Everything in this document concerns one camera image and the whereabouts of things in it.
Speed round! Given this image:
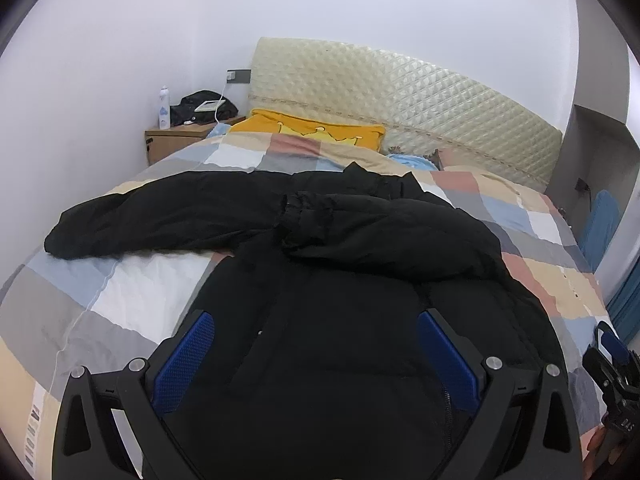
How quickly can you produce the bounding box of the blue curtain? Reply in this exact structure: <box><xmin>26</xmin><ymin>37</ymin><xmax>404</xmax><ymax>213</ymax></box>
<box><xmin>606</xmin><ymin>255</ymin><xmax>640</xmax><ymax>348</ymax></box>

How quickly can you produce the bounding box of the cream quilted headboard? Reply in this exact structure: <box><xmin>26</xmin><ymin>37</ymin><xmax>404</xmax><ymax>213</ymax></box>
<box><xmin>248</xmin><ymin>36</ymin><xmax>564</xmax><ymax>194</ymax></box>

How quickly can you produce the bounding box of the black bag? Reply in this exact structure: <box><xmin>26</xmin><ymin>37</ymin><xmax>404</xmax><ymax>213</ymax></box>
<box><xmin>169</xmin><ymin>90</ymin><xmax>240</xmax><ymax>127</ymax></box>

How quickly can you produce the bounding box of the yellow pillow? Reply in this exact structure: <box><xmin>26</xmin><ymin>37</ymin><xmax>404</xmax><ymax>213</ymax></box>
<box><xmin>229</xmin><ymin>108</ymin><xmax>387</xmax><ymax>152</ymax></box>

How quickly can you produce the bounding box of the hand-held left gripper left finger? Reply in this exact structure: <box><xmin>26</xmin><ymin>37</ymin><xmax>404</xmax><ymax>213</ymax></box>
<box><xmin>52</xmin><ymin>309</ymin><xmax>216</xmax><ymax>480</ymax></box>

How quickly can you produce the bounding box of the white charging cable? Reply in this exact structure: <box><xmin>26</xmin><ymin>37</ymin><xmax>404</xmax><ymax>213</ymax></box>
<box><xmin>214</xmin><ymin>76</ymin><xmax>227</xmax><ymax>124</ymax></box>

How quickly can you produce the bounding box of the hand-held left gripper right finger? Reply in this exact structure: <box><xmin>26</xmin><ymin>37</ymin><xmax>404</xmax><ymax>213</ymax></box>
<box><xmin>417</xmin><ymin>308</ymin><xmax>584</xmax><ymax>480</ymax></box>

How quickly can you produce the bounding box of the black padded jacket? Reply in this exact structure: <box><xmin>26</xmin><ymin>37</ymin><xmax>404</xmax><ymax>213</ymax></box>
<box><xmin>44</xmin><ymin>161</ymin><xmax>569</xmax><ymax>480</ymax></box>

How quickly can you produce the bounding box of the plaid patchwork duvet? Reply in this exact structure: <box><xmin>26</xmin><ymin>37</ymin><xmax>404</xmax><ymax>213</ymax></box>
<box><xmin>0</xmin><ymin>130</ymin><xmax>617</xmax><ymax>480</ymax></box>

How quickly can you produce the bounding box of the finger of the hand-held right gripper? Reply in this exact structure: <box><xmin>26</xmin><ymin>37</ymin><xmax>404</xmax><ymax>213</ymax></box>
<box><xmin>593</xmin><ymin>321</ymin><xmax>632</xmax><ymax>362</ymax></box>

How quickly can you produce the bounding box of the blue hanging cloth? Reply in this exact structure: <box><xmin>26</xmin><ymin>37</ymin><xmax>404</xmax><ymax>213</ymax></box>
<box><xmin>581</xmin><ymin>189</ymin><xmax>622</xmax><ymax>273</ymax></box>

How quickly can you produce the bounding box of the wooden nightstand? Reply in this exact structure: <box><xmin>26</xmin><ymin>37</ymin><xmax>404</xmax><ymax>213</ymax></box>
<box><xmin>144</xmin><ymin>122</ymin><xmax>222</xmax><ymax>166</ymax></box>

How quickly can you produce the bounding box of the white plastic bottle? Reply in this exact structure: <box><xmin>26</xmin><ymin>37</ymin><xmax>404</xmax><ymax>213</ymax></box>
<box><xmin>157</xmin><ymin>85</ymin><xmax>172</xmax><ymax>131</ymax></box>

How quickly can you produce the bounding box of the light blue cloth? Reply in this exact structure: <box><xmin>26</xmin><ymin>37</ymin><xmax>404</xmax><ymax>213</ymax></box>
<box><xmin>387</xmin><ymin>152</ymin><xmax>441</xmax><ymax>172</ymax></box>

